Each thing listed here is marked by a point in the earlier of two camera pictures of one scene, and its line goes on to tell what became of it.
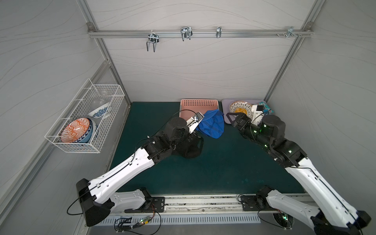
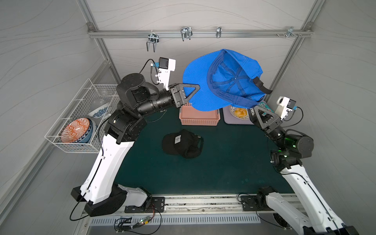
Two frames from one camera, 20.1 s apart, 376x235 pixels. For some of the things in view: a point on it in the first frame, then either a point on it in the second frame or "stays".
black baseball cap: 189,146 stays
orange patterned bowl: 75,130 stays
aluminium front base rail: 228,204 stays
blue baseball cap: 212,124 → 225,78
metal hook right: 290,31 stays
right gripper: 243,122 → 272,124
